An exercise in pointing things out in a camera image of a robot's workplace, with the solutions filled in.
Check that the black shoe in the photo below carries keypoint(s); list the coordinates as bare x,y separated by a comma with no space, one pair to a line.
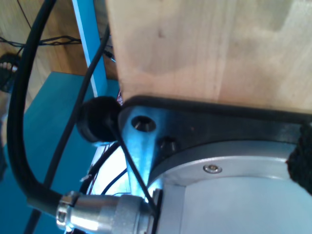
7,73

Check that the blue metal stand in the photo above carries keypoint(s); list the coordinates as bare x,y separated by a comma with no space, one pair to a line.
48,117

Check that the black round knob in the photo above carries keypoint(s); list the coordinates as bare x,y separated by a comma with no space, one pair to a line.
97,119

